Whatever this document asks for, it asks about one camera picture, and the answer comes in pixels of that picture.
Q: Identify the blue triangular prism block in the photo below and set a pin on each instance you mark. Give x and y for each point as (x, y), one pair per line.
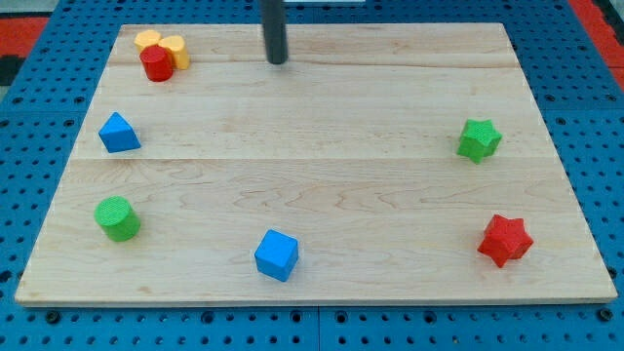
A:
(118, 135)

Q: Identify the dark grey cylindrical pointer rod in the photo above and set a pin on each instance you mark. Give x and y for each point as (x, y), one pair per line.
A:
(273, 21)

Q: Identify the green star block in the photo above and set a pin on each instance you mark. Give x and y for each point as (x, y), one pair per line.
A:
(478, 139)

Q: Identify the red cylinder block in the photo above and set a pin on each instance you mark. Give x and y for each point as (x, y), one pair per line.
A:
(156, 64)

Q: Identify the blue cube block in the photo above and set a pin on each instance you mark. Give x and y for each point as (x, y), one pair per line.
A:
(276, 255)

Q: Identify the red star block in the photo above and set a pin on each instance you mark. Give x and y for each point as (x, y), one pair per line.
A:
(505, 239)

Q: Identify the yellow heart block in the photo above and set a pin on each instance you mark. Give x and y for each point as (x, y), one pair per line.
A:
(175, 45)

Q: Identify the light wooden board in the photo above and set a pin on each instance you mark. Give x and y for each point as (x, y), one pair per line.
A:
(349, 147)

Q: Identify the green cylinder block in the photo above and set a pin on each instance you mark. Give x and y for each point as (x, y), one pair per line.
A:
(117, 219)

